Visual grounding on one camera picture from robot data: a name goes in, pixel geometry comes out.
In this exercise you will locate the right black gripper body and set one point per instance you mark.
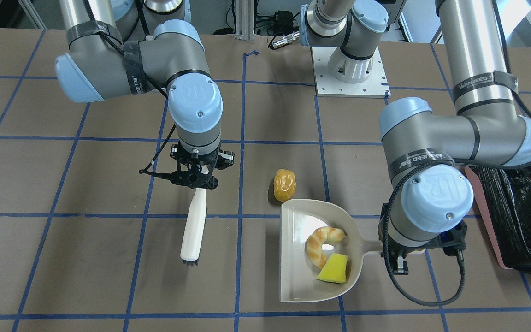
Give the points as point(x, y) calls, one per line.
point(225, 159)

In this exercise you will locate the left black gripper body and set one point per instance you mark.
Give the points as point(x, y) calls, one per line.
point(401, 264)

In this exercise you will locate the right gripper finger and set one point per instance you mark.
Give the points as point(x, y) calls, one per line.
point(225, 159)

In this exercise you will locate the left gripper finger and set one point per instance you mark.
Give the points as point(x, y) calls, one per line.
point(400, 265)

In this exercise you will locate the orange-yellow bread roll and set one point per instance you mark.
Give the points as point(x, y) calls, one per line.
point(284, 185)

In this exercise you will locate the yellow sponge piece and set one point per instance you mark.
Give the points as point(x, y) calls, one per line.
point(334, 269)

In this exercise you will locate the beige hand brush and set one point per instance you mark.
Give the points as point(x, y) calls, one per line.
point(194, 228)

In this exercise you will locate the croissant bread piece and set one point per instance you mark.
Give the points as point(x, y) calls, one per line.
point(314, 244)

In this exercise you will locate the beige plastic dustpan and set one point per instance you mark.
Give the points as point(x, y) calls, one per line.
point(301, 217)

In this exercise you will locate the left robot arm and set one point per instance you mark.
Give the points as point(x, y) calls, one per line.
point(430, 196)

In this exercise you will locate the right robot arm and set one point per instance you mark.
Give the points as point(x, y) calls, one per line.
point(116, 50)

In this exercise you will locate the pink bin with black bag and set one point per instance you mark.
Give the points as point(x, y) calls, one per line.
point(504, 202)

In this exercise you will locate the aluminium frame post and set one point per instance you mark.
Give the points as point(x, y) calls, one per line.
point(244, 13)

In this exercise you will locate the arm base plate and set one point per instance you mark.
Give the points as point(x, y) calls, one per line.
point(339, 76)

